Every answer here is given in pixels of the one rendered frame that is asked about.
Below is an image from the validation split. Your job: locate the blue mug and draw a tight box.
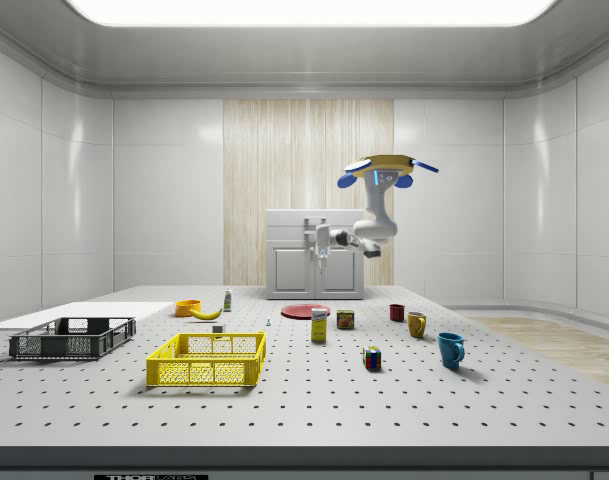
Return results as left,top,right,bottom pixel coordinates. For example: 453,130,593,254
436,331,467,372

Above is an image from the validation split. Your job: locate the white cabinet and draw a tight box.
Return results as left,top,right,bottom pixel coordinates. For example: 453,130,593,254
265,208,367,301

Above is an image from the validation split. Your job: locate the puzzle cube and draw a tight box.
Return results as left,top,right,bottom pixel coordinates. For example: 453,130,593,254
361,345,383,372

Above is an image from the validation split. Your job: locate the yellow basket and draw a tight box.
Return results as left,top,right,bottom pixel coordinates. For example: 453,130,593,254
144,330,268,389

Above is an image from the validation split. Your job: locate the yellow mug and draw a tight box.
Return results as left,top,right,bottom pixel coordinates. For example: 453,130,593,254
406,310,428,340

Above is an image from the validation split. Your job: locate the dark grey basket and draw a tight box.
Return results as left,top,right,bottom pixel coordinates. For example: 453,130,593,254
8,315,138,363

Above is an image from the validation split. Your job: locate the yellow bowl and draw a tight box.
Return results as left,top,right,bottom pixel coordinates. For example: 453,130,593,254
174,298,203,319

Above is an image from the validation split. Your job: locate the white board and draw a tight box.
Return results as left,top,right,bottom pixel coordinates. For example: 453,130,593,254
0,301,172,332

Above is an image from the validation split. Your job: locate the yellow box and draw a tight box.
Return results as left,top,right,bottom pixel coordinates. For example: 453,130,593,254
310,307,332,345

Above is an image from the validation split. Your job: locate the red plate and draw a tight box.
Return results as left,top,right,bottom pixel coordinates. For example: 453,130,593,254
280,303,332,322

